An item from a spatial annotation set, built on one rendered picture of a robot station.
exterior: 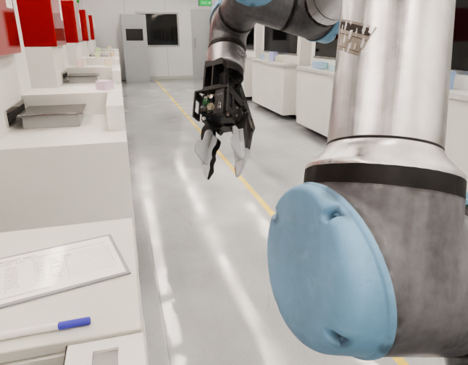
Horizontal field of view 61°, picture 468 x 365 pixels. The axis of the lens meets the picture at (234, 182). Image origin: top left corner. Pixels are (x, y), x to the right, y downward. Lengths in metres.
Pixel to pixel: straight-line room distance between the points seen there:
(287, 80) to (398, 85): 6.37
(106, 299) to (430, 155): 0.48
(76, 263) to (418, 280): 0.56
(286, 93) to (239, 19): 5.93
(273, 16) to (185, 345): 1.54
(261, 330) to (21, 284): 1.48
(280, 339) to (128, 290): 1.42
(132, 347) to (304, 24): 0.60
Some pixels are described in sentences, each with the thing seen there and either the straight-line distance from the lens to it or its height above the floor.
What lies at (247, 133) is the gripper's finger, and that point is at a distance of 0.73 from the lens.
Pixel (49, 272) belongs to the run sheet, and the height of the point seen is 0.97.
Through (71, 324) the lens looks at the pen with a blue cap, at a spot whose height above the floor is 0.97.
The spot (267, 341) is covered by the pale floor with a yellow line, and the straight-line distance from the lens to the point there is 1.97.
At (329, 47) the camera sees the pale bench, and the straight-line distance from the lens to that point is 5.78.
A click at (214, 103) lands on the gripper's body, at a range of 0.71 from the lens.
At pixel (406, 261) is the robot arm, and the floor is 1.19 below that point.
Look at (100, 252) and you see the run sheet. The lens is 0.74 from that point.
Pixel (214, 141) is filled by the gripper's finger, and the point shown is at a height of 1.13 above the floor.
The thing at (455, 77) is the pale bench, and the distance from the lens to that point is 3.96.
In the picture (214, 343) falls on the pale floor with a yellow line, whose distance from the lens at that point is 1.96.
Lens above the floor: 1.32
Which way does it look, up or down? 20 degrees down
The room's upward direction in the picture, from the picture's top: straight up
